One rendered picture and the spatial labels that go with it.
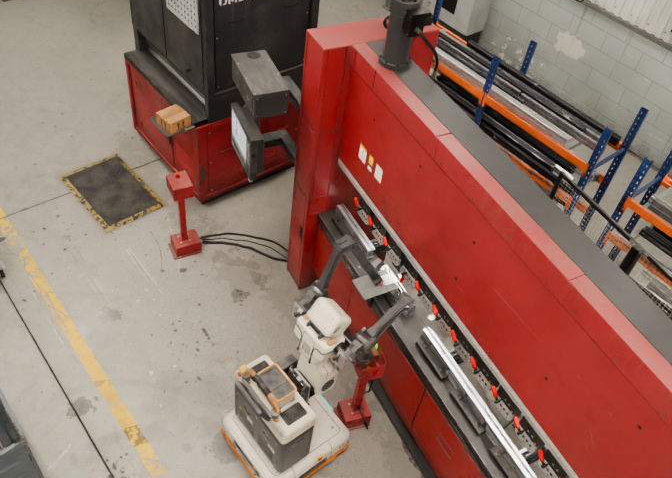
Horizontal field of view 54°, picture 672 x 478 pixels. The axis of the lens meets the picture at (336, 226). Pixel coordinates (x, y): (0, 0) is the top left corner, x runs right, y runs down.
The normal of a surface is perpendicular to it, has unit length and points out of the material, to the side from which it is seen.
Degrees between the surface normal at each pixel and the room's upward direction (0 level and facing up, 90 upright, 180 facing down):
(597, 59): 90
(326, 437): 0
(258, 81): 0
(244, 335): 0
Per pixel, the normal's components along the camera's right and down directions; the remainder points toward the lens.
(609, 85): -0.77, 0.39
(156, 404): 0.11, -0.70
